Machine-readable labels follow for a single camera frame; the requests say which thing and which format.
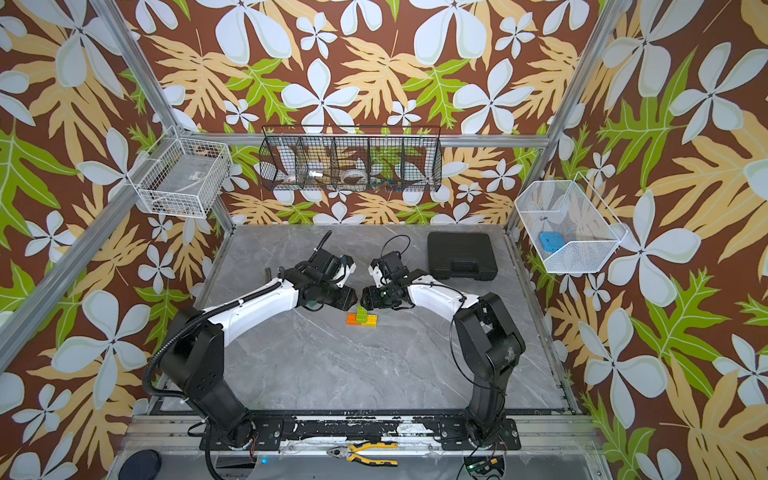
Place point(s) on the white wire basket left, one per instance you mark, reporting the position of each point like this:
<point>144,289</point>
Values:
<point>182,176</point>

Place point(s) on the lime green lego brick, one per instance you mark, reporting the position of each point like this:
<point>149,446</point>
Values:
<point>361,315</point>

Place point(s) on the blue object in basket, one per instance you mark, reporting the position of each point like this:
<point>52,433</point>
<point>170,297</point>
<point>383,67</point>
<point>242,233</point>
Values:
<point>551,241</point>

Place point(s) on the black round disc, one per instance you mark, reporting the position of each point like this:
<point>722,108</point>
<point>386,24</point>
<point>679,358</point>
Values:
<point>142,465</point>

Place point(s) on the black mounting rail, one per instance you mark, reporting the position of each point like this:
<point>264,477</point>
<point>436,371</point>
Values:
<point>443,430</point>

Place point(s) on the white wire basket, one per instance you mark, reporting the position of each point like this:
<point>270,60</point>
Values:
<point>182,176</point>
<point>575,209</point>

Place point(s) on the yellow lego brick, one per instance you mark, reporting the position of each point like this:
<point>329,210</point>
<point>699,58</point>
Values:
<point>370,321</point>

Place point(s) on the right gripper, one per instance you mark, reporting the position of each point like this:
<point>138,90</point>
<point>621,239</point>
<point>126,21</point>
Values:
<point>371,298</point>

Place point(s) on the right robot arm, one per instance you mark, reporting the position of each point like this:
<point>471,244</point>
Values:
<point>491,343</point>

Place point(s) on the black wire basket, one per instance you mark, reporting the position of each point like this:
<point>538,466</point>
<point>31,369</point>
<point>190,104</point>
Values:
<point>349,157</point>

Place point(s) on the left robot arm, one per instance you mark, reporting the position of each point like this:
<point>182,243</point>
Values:
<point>190,363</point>

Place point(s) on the orange lego brick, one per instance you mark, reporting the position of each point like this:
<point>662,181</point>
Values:
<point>353,320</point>

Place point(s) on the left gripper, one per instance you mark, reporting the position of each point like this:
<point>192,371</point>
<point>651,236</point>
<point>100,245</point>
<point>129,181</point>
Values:
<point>347,301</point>

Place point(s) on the white wire basket right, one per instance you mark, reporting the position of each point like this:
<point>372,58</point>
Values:
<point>575,209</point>

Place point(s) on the black plastic tool case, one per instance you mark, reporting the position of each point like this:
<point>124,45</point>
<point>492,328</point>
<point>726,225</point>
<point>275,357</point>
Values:
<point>461,255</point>

